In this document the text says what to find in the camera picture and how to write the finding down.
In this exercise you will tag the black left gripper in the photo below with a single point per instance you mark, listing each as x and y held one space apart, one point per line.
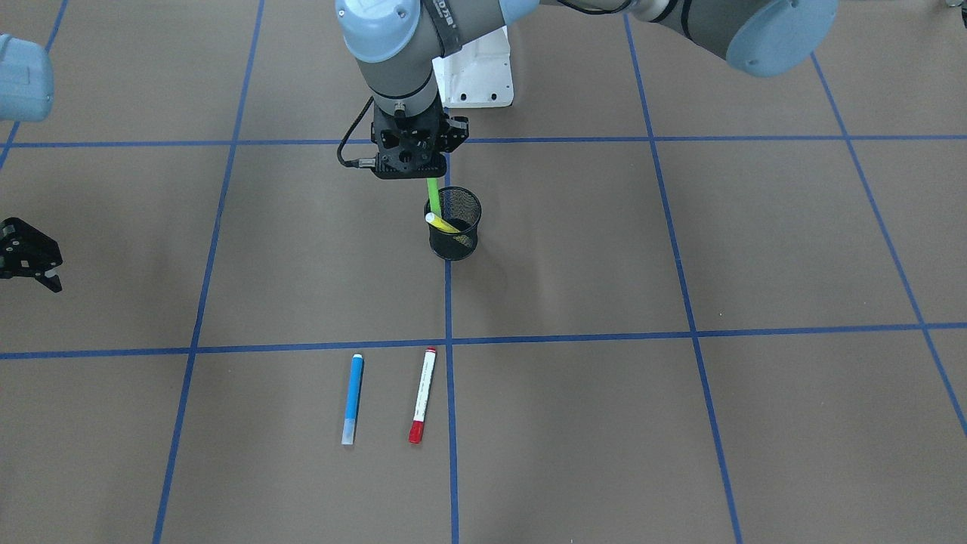
455 133

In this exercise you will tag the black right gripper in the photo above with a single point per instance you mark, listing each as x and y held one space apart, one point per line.
29 254

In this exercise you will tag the green highlighter pen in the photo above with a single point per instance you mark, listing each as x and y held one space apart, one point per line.
434 198

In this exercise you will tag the yellow highlighter pen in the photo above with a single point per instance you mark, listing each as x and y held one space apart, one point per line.
441 225

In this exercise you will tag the red white marker pen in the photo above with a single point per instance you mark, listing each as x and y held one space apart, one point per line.
417 429

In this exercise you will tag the blue marker pen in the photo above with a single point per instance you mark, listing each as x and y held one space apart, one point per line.
350 418

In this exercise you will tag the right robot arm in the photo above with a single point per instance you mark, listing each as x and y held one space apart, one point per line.
27 96

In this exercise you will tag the black mesh pen cup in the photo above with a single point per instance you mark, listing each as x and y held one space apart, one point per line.
453 215

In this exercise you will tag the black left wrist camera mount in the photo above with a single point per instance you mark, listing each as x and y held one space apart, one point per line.
409 147

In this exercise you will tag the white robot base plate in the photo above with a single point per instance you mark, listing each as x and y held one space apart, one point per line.
478 76

